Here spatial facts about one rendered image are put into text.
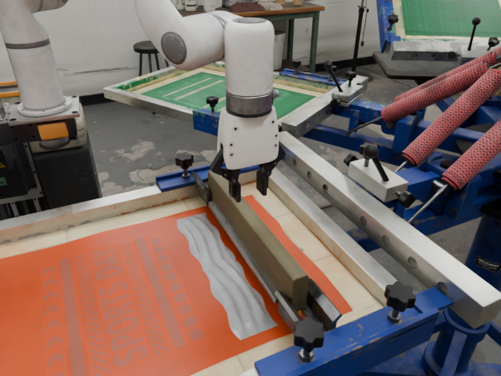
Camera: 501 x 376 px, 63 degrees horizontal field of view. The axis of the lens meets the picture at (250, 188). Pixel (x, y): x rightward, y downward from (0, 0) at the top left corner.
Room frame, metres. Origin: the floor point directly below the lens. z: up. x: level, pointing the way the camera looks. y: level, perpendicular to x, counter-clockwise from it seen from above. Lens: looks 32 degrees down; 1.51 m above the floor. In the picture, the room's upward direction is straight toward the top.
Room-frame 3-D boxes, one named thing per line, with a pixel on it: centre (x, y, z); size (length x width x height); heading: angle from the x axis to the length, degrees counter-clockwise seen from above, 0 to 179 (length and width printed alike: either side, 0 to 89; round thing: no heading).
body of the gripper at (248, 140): (0.64, 0.00, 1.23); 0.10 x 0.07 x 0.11; 115
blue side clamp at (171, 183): (0.91, 0.09, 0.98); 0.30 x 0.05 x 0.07; 115
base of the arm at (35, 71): (1.00, 0.52, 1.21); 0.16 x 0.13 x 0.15; 20
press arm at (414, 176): (0.79, -0.32, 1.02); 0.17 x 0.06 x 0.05; 115
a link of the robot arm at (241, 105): (0.64, 0.00, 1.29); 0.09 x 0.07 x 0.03; 115
